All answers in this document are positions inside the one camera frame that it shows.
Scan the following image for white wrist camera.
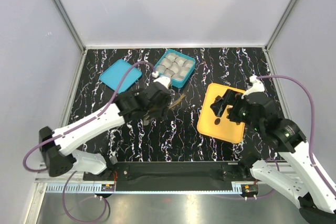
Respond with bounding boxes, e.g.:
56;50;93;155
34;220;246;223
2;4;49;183
151;71;172;89
241;75;265;99

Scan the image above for yellow plastic tray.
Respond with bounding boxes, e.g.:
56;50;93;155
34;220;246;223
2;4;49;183
197;83;245;144

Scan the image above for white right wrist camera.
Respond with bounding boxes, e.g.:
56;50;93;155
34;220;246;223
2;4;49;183
241;75;265;99

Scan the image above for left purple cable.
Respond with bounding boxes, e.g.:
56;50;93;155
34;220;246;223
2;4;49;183
23;61;158;224

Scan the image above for teal box lid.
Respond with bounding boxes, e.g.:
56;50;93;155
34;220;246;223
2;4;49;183
99;59;142;93

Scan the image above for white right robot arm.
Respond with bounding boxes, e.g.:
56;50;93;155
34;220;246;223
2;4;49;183
210;90;335;223

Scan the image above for metal tongs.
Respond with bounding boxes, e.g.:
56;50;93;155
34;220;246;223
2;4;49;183
143;93;186;125

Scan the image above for aluminium slotted rail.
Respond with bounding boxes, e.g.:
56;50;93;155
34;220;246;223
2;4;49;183
37;169;257;196

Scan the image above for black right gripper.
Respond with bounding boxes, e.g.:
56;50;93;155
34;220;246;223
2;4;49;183
210;88;263;133

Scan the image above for dark round chocolate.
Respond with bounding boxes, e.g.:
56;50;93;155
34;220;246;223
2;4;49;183
214;118;221;125

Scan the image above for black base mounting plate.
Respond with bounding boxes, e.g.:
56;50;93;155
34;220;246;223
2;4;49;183
82;161;259;192

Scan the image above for teal chocolate box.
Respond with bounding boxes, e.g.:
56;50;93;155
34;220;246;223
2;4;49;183
154;49;196;88

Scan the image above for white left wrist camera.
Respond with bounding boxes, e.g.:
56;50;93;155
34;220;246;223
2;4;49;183
151;71;172;89

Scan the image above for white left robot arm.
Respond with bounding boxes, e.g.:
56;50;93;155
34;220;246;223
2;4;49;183
39;82;171;180

